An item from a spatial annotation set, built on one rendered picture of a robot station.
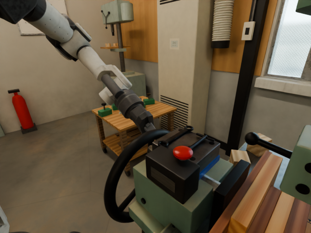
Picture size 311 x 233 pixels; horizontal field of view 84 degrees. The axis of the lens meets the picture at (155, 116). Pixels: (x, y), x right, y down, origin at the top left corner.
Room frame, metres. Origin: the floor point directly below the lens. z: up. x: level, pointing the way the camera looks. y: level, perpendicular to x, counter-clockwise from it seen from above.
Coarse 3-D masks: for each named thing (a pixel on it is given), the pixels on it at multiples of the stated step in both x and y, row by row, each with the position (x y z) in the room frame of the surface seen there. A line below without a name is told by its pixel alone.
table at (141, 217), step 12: (252, 156) 0.35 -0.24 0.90; (252, 168) 0.31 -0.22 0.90; (276, 180) 0.27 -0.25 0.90; (132, 204) 0.25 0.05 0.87; (132, 216) 0.23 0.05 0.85; (144, 216) 0.22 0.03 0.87; (144, 228) 0.20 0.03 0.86; (156, 228) 0.19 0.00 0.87; (168, 228) 0.18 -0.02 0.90; (204, 228) 0.17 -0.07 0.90
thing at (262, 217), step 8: (272, 192) 0.20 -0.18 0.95; (280, 192) 0.20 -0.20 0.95; (264, 200) 0.18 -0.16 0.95; (272, 200) 0.18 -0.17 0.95; (264, 208) 0.17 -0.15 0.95; (272, 208) 0.17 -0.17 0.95; (256, 216) 0.16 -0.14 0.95; (264, 216) 0.16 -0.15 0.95; (256, 224) 0.15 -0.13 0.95; (264, 224) 0.15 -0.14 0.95; (248, 232) 0.14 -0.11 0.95; (256, 232) 0.14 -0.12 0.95; (264, 232) 0.14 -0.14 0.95
